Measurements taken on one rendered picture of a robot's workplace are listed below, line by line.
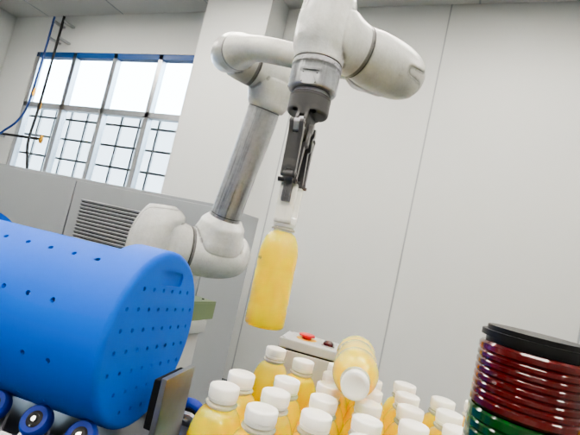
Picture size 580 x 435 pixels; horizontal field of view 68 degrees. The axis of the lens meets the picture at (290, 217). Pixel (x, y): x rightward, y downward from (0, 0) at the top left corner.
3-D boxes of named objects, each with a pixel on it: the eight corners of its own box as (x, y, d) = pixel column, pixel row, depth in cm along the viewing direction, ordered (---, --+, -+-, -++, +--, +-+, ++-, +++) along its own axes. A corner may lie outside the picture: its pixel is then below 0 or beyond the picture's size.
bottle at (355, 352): (367, 328, 77) (369, 350, 59) (381, 366, 76) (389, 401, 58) (330, 341, 78) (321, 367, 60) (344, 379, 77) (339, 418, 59)
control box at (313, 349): (280, 373, 99) (289, 329, 100) (366, 399, 95) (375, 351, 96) (268, 384, 90) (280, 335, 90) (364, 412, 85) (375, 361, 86)
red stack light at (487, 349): (460, 386, 31) (470, 330, 31) (559, 412, 29) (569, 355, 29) (481, 415, 24) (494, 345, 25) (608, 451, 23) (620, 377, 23)
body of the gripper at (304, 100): (295, 102, 83) (286, 148, 82) (286, 83, 74) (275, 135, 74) (333, 106, 81) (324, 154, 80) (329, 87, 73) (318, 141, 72)
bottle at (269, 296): (272, 325, 79) (292, 226, 80) (290, 336, 73) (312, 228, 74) (236, 322, 75) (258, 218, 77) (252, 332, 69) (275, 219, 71)
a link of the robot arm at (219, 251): (173, 261, 149) (230, 272, 160) (181, 281, 135) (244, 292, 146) (249, 40, 136) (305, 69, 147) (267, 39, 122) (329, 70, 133)
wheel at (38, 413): (37, 403, 64) (31, 398, 63) (62, 412, 63) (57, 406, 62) (15, 433, 61) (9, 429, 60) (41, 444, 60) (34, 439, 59)
